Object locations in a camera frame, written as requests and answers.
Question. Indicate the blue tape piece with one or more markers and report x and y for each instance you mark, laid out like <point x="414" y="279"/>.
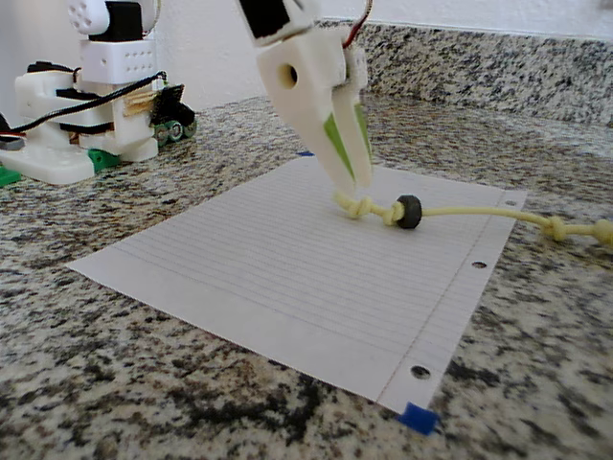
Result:
<point x="419" y="418"/>
<point x="305" y="154"/>

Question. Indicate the white lined paper sheet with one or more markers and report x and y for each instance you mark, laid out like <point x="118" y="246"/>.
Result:
<point x="287" y="287"/>

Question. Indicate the green base foot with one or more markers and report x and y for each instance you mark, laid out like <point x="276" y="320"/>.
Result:
<point x="8" y="177"/>
<point x="103" y="160"/>

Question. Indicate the black hex nut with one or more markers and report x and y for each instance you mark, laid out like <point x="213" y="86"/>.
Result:
<point x="409" y="212"/>

